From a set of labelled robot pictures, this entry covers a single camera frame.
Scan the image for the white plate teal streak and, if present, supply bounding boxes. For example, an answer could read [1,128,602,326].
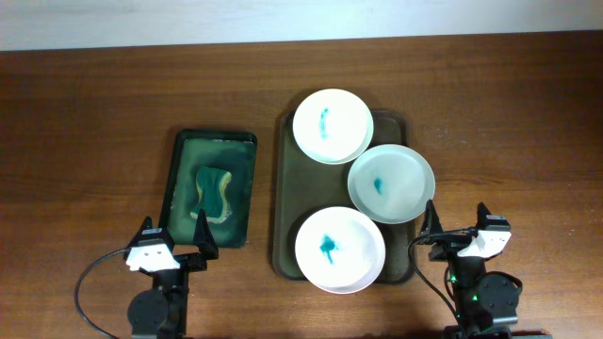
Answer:
[292,89,374,165]

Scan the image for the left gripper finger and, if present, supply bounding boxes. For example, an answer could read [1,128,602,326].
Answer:
[193,209,219,260]
[127,216,154,248]

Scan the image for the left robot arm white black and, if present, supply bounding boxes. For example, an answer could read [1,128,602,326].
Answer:
[125,212,219,338]

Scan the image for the green and yellow sponge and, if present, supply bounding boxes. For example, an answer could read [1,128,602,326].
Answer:
[190,167,232,224]

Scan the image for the large brown serving tray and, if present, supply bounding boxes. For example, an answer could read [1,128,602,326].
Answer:
[271,112,416,285]

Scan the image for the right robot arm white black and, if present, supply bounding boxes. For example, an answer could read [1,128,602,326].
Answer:
[407,201,551,339]

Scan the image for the white plate small teal spot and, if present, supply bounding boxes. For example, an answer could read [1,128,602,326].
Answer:
[347,144,435,224]

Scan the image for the small dark green tray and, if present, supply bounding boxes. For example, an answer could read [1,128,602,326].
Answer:
[159,129,257,248]

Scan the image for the white plate large teal stain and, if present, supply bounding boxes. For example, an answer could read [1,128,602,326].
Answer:
[294,206,385,295]

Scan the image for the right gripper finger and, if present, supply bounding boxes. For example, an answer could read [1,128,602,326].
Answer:
[420,200,443,236]
[476,202,490,231]

